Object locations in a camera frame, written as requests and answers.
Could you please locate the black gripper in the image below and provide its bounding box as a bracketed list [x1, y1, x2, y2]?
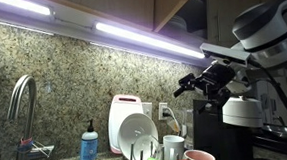
[171, 59, 239, 111]

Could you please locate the clear water tank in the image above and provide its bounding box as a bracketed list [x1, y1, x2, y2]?
[181, 108, 197, 151]

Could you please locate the long under-cabinet light bar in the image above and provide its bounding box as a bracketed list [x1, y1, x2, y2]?
[94, 15, 206, 67]

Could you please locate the black and grey coffee machine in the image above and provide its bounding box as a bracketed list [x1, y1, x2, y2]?
[191, 94, 267, 160]

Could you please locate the large white bowl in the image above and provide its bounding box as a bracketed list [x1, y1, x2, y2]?
[117, 111, 160, 160]

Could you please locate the plain white mug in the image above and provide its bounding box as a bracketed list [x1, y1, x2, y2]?
[162, 134, 186, 160]

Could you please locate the white cutting board pink rim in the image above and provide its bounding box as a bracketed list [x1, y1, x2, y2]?
[105, 92, 146, 155]

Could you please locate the white mug with pink inside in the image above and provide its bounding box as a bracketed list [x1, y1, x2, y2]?
[182, 148, 217, 160]

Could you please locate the steel frying pan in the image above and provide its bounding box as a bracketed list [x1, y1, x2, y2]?
[260, 114, 287, 142]

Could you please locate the blue label soap bottle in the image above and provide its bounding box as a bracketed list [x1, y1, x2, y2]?
[77, 118, 100, 160]

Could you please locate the black stove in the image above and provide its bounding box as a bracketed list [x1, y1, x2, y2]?
[251, 124, 287, 160]

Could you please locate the curved steel faucet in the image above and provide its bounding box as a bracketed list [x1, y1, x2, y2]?
[4, 73, 56, 160]

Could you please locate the short under-cabinet light bar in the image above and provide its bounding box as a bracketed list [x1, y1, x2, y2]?
[0, 0, 55, 21]

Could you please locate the white wall outlet plate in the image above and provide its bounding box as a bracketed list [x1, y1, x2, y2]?
[157, 102, 170, 121]

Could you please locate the power plug with cord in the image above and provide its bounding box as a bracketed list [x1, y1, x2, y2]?
[162, 106, 182, 134]

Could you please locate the white wall switch plate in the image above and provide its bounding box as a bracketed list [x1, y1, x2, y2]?
[141, 101, 155, 119]

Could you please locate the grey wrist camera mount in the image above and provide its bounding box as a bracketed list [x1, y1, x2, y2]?
[199, 39, 252, 70]

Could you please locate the metal wire dish rack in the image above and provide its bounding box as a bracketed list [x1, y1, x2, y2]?
[128, 139, 182, 160]

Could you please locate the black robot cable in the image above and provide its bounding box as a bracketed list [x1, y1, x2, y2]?
[247, 37, 287, 117]

